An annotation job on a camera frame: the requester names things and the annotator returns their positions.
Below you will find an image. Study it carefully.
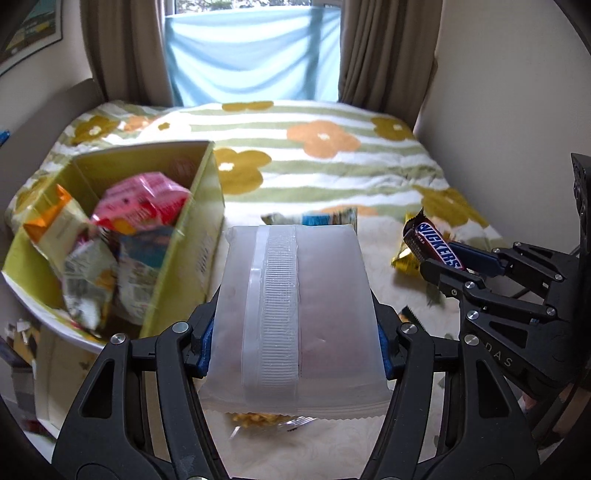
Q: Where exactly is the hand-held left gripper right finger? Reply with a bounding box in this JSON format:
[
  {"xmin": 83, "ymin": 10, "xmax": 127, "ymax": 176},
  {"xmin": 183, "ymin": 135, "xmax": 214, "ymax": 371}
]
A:
[{"xmin": 360, "ymin": 295, "xmax": 541, "ymax": 480}]

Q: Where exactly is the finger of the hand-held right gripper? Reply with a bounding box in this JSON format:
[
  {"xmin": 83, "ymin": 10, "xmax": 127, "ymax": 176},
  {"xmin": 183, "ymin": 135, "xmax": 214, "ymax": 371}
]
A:
[
  {"xmin": 450, "ymin": 241, "xmax": 568, "ymax": 298},
  {"xmin": 420, "ymin": 257, "xmax": 557, "ymax": 344}
]

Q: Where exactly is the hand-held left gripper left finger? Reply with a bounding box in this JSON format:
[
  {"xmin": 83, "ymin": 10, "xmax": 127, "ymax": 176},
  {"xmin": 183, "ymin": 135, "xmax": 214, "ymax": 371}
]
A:
[{"xmin": 52, "ymin": 288, "xmax": 229, "ymax": 480}]

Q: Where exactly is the brown chocolate bar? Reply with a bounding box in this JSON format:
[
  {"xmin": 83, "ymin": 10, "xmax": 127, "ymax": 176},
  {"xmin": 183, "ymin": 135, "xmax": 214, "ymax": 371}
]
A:
[{"xmin": 403, "ymin": 210, "xmax": 465, "ymax": 274}]

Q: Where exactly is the white translucent snack packet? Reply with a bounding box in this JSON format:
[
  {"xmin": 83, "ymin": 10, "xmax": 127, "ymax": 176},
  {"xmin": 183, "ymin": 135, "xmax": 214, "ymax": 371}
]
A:
[{"xmin": 198, "ymin": 224, "xmax": 393, "ymax": 421}]

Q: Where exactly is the blue-white snack packet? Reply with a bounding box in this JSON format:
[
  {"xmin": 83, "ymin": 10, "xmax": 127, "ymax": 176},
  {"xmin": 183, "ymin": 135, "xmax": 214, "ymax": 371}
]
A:
[
  {"xmin": 115, "ymin": 224, "xmax": 179, "ymax": 325},
  {"xmin": 262, "ymin": 208, "xmax": 359, "ymax": 232}
]

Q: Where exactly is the yellow-green cardboard box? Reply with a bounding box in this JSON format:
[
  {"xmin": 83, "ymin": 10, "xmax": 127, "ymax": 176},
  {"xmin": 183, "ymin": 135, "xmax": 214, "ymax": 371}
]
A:
[{"xmin": 2, "ymin": 141, "xmax": 226, "ymax": 343}]

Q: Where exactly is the grey-white snack packet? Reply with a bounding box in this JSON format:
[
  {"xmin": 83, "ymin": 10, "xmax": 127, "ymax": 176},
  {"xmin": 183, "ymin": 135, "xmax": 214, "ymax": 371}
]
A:
[{"xmin": 62, "ymin": 240, "xmax": 119, "ymax": 331}]

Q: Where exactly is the pink snack packet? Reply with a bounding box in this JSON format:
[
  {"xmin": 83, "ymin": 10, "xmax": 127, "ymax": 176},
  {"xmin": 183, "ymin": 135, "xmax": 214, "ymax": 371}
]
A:
[{"xmin": 91, "ymin": 172, "xmax": 192, "ymax": 232}]

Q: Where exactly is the orange-white snack packet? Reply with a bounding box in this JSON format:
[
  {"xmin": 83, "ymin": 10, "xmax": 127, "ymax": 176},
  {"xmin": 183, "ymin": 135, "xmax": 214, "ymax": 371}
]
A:
[{"xmin": 23, "ymin": 185, "xmax": 94, "ymax": 269}]

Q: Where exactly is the gold snack packet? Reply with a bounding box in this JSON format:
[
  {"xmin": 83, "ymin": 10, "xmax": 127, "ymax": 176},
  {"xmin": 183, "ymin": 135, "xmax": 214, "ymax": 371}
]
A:
[{"xmin": 392, "ymin": 212, "xmax": 445, "ymax": 278}]

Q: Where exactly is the clear waffle snack packet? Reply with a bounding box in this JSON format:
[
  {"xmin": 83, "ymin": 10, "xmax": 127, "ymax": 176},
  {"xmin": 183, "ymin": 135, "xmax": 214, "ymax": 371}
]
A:
[{"xmin": 228, "ymin": 410, "xmax": 320, "ymax": 435}]

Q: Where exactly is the cream floral tablecloth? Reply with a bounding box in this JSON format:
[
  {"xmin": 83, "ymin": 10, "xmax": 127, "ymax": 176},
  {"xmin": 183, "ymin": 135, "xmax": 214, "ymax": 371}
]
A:
[{"xmin": 37, "ymin": 217, "xmax": 532, "ymax": 480}]

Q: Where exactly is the striped floral blanket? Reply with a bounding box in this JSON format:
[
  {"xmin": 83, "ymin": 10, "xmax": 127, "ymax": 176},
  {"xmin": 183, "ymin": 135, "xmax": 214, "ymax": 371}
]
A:
[{"xmin": 9, "ymin": 99, "xmax": 505, "ymax": 243}]

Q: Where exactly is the brown curtain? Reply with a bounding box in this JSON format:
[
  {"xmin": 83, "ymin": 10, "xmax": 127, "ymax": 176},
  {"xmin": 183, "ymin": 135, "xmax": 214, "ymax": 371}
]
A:
[
  {"xmin": 79, "ymin": 0, "xmax": 175, "ymax": 108},
  {"xmin": 337, "ymin": 0, "xmax": 440, "ymax": 114}
]

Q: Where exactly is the grey bed headboard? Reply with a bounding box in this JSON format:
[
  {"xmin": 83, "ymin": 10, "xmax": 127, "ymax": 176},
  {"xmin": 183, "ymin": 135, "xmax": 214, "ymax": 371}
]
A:
[{"xmin": 0, "ymin": 78, "xmax": 108, "ymax": 197}]

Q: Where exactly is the light blue cloth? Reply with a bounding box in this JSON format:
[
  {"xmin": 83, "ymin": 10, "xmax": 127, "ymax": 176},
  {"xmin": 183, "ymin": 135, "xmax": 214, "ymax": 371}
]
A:
[{"xmin": 164, "ymin": 4, "xmax": 343, "ymax": 108}]

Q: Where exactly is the window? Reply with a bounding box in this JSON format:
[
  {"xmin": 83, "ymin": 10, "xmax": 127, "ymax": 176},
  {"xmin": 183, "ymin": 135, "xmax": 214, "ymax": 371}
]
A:
[{"xmin": 174, "ymin": 0, "xmax": 345, "ymax": 16}]

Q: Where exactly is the framed wall picture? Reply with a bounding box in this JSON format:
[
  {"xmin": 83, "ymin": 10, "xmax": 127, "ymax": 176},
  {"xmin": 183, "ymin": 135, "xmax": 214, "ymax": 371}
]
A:
[{"xmin": 0, "ymin": 0, "xmax": 64, "ymax": 77}]

